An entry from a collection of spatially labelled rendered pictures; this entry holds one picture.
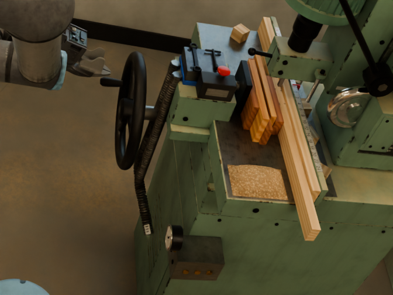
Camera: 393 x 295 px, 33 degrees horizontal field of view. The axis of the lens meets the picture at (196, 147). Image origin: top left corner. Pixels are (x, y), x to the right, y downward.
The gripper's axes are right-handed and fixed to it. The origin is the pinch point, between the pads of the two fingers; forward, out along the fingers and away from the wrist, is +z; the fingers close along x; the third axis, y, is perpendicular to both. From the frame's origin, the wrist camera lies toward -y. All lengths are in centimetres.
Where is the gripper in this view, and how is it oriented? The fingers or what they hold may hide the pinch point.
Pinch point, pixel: (104, 72)
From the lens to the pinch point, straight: 167.1
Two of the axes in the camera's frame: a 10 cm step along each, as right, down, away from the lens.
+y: 5.7, -5.9, -5.7
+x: -1.1, -7.4, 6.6
